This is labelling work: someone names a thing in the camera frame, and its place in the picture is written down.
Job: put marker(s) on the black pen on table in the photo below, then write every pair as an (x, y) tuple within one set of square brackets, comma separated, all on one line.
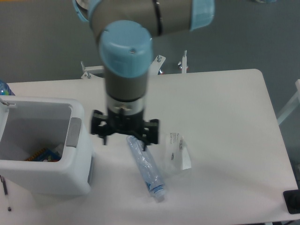
[(5, 189)]

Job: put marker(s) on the white trash can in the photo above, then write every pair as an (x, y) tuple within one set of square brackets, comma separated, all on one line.
[(44, 145)]

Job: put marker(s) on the clear plastic wrapper bag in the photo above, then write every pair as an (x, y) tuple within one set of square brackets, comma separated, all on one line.
[(177, 158)]

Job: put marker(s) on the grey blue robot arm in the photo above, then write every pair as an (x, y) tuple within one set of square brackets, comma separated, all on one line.
[(123, 31)]

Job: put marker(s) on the crushed clear plastic bottle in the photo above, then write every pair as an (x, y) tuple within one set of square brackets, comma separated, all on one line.
[(147, 168)]

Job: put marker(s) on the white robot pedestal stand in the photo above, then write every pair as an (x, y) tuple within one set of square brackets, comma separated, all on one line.
[(154, 69)]

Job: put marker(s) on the white frame at right edge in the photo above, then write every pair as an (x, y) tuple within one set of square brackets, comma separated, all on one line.
[(290, 106)]

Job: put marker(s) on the black device at table corner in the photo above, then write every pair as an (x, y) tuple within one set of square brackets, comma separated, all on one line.
[(292, 201)]

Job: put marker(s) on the colourful trash inside can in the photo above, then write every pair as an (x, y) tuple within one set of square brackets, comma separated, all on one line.
[(44, 155)]

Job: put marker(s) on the blue bottle at left edge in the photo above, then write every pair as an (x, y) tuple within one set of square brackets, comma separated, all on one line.
[(5, 89)]

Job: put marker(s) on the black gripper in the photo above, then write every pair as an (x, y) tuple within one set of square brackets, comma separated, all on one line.
[(103, 126)]

